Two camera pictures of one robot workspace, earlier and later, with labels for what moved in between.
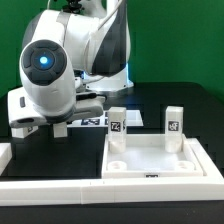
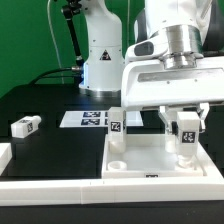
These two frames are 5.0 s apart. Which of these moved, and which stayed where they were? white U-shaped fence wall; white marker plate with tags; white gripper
Moved: white gripper
Stayed: white marker plate with tags; white U-shaped fence wall
